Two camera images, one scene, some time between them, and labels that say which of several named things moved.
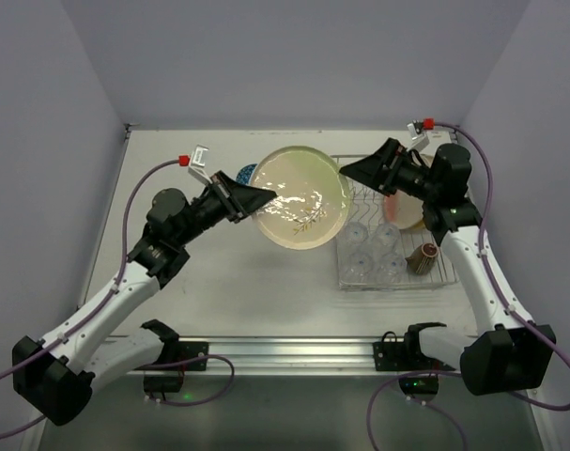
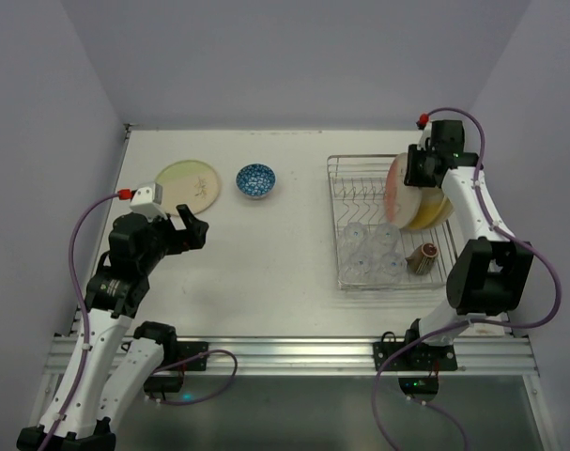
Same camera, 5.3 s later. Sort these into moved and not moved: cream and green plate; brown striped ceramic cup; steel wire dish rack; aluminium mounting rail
Moved: cream and green plate
Not moved: steel wire dish rack; aluminium mounting rail; brown striped ceramic cup
